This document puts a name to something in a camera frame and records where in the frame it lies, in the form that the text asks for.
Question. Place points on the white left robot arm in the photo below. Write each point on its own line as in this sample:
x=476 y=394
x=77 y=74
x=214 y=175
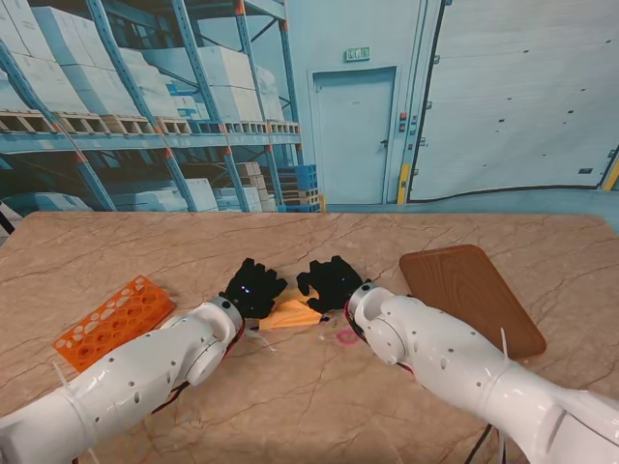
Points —
x=135 y=377

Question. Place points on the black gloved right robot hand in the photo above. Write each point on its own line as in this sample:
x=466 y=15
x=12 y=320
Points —
x=333 y=285

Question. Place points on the orange test tube rack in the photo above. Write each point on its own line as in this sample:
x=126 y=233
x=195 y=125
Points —
x=111 y=324

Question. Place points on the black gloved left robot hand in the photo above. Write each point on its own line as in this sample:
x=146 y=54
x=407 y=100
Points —
x=254 y=290

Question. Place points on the brown wooden tray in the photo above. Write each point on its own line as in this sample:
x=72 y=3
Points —
x=474 y=295

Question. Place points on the pink hair band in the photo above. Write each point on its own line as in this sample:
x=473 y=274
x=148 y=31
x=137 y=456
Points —
x=344 y=342

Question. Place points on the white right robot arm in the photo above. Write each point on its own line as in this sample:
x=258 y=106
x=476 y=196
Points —
x=445 y=357

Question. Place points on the warehouse print backdrop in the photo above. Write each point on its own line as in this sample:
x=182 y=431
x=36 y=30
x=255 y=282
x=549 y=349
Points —
x=338 y=121

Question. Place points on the yellow cloth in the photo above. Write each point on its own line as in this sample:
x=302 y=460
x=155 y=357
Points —
x=292 y=316

